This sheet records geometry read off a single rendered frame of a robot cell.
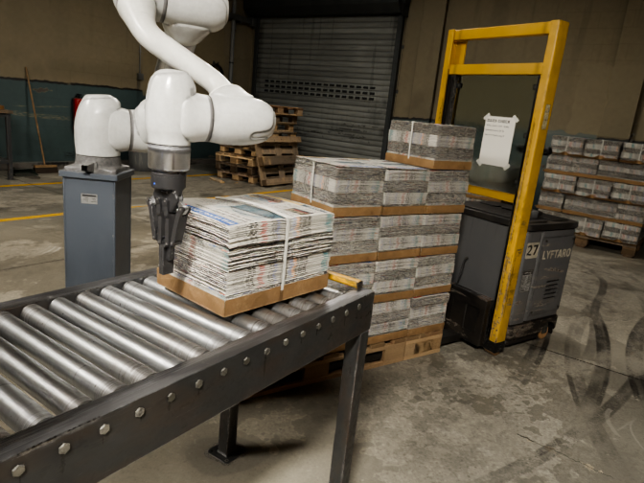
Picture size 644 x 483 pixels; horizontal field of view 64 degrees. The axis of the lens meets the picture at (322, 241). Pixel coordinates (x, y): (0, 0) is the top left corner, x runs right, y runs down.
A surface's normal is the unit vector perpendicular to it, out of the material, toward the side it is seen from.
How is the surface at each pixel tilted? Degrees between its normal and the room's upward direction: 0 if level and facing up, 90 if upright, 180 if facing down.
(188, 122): 95
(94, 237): 90
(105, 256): 90
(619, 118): 90
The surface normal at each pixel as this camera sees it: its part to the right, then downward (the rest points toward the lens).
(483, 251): -0.83, 0.06
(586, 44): -0.58, 0.15
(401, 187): 0.56, 0.25
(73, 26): 0.81, 0.22
